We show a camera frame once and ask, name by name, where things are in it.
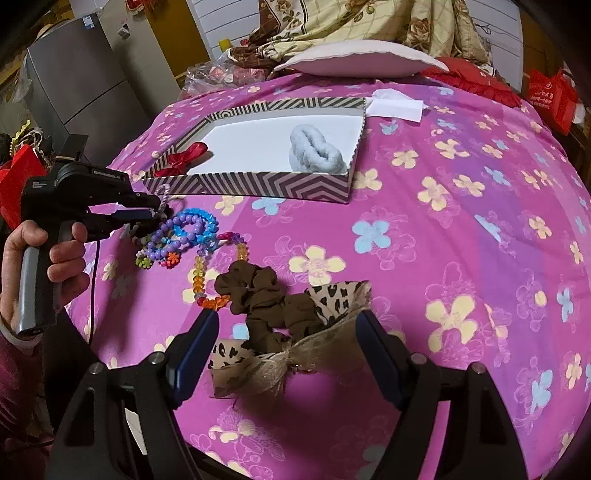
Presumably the striped cardboard box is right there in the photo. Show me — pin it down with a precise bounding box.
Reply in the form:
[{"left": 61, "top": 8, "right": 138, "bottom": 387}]
[{"left": 139, "top": 96, "right": 369, "bottom": 204}]

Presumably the brown scrunchie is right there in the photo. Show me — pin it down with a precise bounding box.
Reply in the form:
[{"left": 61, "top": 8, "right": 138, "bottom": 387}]
[{"left": 215, "top": 260, "right": 325, "bottom": 352}]

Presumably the red frilled cloth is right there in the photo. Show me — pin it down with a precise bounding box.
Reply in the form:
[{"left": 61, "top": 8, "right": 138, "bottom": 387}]
[{"left": 419, "top": 56, "right": 523, "bottom": 108}]

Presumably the person's left forearm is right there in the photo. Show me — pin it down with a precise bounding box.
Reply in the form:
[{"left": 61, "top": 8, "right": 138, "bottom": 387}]
[{"left": 0, "top": 318, "right": 63, "bottom": 480}]

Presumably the colourful bead necklace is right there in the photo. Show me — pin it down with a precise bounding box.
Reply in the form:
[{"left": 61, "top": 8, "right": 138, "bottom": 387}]
[{"left": 187, "top": 231, "right": 251, "bottom": 311}]

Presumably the grey refrigerator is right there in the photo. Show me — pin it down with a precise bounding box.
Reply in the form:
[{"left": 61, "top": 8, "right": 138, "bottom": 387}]
[{"left": 24, "top": 11, "right": 154, "bottom": 168}]

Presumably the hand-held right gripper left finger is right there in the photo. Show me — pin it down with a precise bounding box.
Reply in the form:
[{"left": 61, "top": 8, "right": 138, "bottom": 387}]
[{"left": 44, "top": 310, "right": 221, "bottom": 480}]

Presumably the multicolour flower bracelet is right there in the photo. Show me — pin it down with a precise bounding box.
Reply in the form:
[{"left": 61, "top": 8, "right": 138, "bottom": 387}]
[{"left": 135, "top": 235, "right": 186, "bottom": 271}]

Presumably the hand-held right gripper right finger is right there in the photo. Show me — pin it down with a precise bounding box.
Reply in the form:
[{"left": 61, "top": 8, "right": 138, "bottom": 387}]
[{"left": 355, "top": 310, "right": 529, "bottom": 480}]

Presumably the bright blue bead bracelet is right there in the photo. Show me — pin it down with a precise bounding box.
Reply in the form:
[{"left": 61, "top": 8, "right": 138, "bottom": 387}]
[{"left": 172, "top": 208, "right": 221, "bottom": 237}]

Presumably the beige floral quilt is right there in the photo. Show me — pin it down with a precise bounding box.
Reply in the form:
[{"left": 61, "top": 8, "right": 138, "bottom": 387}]
[{"left": 230, "top": 0, "right": 491, "bottom": 75}]

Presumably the person's left hand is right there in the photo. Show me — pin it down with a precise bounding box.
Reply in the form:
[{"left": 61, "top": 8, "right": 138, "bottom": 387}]
[{"left": 0, "top": 219, "right": 92, "bottom": 344}]

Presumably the red bow hair clip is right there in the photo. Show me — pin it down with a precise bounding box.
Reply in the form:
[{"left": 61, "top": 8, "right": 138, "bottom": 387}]
[{"left": 154, "top": 141, "right": 211, "bottom": 179}]

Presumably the white paper sheet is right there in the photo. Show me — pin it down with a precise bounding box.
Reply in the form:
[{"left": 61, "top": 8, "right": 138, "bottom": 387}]
[{"left": 367, "top": 89, "right": 428, "bottom": 124}]

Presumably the pink floral bedsheet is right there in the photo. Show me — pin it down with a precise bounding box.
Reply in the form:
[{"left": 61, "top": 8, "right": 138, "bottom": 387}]
[{"left": 65, "top": 73, "right": 591, "bottom": 480}]

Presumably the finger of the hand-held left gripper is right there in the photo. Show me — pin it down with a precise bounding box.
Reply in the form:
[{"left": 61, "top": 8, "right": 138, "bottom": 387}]
[
  {"left": 121, "top": 191, "right": 162, "bottom": 210},
  {"left": 85, "top": 209, "right": 156, "bottom": 241}
]

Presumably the light blue fluffy scrunchie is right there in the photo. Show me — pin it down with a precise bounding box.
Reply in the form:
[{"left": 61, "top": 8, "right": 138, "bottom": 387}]
[{"left": 288, "top": 124, "right": 348, "bottom": 175}]

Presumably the leopard print bow hair clip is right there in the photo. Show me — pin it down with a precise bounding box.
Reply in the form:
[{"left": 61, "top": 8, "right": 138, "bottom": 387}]
[{"left": 208, "top": 279, "right": 373, "bottom": 400}]

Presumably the red gift bag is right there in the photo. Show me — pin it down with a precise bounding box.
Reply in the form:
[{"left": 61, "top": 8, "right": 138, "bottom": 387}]
[{"left": 0, "top": 144, "right": 49, "bottom": 232}]

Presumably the purple bead bracelet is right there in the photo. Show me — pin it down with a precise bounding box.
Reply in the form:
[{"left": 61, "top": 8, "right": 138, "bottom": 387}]
[{"left": 147, "top": 219, "right": 209, "bottom": 260}]

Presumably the white pillow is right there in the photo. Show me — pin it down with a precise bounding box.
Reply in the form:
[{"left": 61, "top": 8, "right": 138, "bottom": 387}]
[{"left": 272, "top": 43, "right": 450, "bottom": 77}]

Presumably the red paper bag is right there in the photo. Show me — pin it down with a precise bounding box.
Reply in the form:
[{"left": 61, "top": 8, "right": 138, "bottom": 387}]
[{"left": 526, "top": 68, "right": 581, "bottom": 136}]

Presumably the black cable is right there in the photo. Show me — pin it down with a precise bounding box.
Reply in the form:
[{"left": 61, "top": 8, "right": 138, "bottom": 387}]
[{"left": 85, "top": 237, "right": 103, "bottom": 352}]

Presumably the silver grey bracelet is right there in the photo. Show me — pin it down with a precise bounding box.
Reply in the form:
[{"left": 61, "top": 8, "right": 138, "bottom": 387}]
[{"left": 151, "top": 184, "right": 180, "bottom": 219}]

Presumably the clear plastic bag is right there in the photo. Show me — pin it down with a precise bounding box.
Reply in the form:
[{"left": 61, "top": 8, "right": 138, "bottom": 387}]
[{"left": 185, "top": 50, "right": 279, "bottom": 92}]

